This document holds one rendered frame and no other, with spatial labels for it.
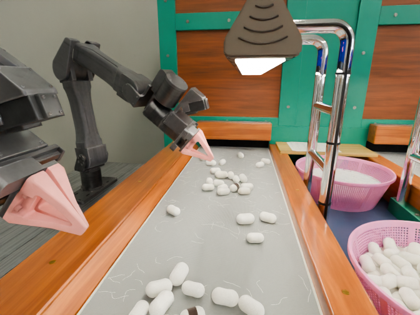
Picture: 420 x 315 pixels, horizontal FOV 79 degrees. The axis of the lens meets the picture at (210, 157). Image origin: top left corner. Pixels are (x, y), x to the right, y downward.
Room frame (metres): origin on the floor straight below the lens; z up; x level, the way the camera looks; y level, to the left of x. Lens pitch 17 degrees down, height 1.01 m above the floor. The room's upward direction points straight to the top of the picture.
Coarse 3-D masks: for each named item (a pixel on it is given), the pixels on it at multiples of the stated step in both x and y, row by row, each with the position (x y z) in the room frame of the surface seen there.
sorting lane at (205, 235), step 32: (192, 160) 0.89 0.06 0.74; (256, 160) 0.89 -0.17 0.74; (192, 192) 0.60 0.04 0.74; (256, 192) 0.60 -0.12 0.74; (160, 224) 0.45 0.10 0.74; (192, 224) 0.45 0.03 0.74; (224, 224) 0.45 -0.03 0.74; (256, 224) 0.45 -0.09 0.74; (288, 224) 0.45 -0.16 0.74; (128, 256) 0.35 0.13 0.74; (160, 256) 0.35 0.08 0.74; (192, 256) 0.35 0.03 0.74; (224, 256) 0.35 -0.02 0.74; (256, 256) 0.35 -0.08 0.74; (288, 256) 0.35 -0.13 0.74; (96, 288) 0.28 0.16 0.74; (128, 288) 0.29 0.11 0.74; (224, 288) 0.29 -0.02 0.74; (256, 288) 0.29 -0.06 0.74; (288, 288) 0.29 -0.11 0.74
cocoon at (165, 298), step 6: (162, 294) 0.25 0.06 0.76; (168, 294) 0.25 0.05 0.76; (156, 300) 0.25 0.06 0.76; (162, 300) 0.25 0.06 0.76; (168, 300) 0.25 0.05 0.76; (150, 306) 0.24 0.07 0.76; (156, 306) 0.24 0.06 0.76; (162, 306) 0.24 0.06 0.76; (168, 306) 0.25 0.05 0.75; (150, 312) 0.24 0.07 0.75; (156, 312) 0.23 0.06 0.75; (162, 312) 0.24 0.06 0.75
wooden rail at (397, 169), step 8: (368, 160) 0.84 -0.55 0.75; (376, 160) 0.81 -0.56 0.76; (384, 160) 0.81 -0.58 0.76; (352, 168) 0.95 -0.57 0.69; (392, 168) 0.72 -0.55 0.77; (400, 168) 0.72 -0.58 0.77; (400, 176) 0.66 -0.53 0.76; (416, 176) 0.66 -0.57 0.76; (392, 184) 0.68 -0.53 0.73; (416, 184) 0.60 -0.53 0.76; (392, 192) 0.67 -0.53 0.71; (416, 192) 0.58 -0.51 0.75; (408, 200) 0.60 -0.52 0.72; (416, 200) 0.57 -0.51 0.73; (416, 208) 0.57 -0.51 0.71
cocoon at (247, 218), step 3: (246, 213) 0.46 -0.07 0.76; (249, 213) 0.46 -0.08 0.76; (237, 216) 0.45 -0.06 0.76; (240, 216) 0.45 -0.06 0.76; (243, 216) 0.45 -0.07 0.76; (246, 216) 0.45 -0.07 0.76; (249, 216) 0.45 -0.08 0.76; (252, 216) 0.45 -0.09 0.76; (237, 219) 0.45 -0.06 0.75; (240, 219) 0.44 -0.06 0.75; (243, 219) 0.44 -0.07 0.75; (246, 219) 0.44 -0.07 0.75; (249, 219) 0.45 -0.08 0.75; (252, 219) 0.45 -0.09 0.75; (240, 222) 0.44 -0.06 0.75; (243, 222) 0.44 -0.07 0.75; (246, 222) 0.44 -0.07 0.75; (249, 222) 0.45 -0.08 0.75
